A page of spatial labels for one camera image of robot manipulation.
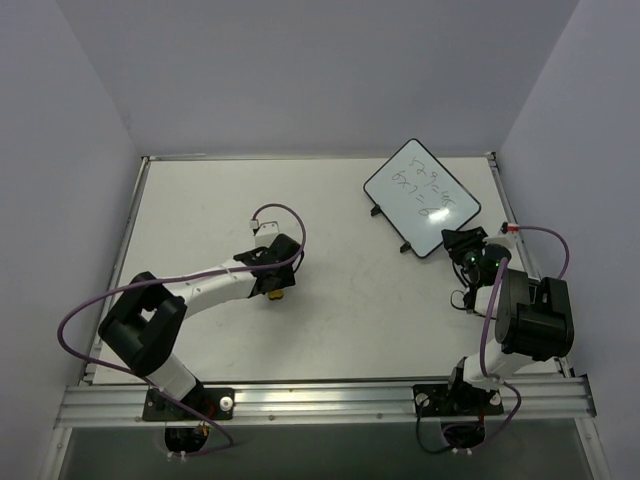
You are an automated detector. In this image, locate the yellow sponge eraser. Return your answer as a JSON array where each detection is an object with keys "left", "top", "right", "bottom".
[{"left": 267, "top": 290, "right": 284, "bottom": 301}]

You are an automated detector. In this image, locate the small whiteboard black frame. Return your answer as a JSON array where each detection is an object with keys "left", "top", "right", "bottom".
[{"left": 363, "top": 138, "right": 482, "bottom": 259}]

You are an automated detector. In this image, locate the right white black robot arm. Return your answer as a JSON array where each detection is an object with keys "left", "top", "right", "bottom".
[{"left": 441, "top": 222, "right": 575, "bottom": 413}]

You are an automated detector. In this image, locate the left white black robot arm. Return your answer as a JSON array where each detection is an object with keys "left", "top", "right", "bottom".
[{"left": 98, "top": 233, "right": 302, "bottom": 419}]

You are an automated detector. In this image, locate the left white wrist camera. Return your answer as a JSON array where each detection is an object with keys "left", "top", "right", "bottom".
[{"left": 249, "top": 219, "right": 280, "bottom": 248}]

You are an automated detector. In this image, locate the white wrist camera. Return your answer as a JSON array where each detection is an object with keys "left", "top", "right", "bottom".
[
  {"left": 249, "top": 219, "right": 280, "bottom": 248},
  {"left": 495, "top": 222, "right": 520, "bottom": 249}
]

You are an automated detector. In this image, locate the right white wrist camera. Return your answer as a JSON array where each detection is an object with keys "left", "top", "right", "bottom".
[{"left": 495, "top": 222, "right": 520, "bottom": 249}]

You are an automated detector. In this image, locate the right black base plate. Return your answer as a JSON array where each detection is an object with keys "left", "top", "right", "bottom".
[{"left": 412, "top": 383, "right": 504, "bottom": 418}]

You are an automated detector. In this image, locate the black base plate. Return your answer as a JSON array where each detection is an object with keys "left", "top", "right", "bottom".
[
  {"left": 412, "top": 383, "right": 504, "bottom": 418},
  {"left": 142, "top": 386, "right": 235, "bottom": 422}
]

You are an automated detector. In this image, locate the aluminium front rail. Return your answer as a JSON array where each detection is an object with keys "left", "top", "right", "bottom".
[{"left": 54, "top": 375, "right": 596, "bottom": 428}]

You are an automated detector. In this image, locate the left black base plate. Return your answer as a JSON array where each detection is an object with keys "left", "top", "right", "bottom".
[{"left": 142, "top": 386, "right": 235, "bottom": 422}]

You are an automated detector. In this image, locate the black thin cable right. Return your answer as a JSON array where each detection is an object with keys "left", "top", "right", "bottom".
[{"left": 416, "top": 384, "right": 521, "bottom": 454}]

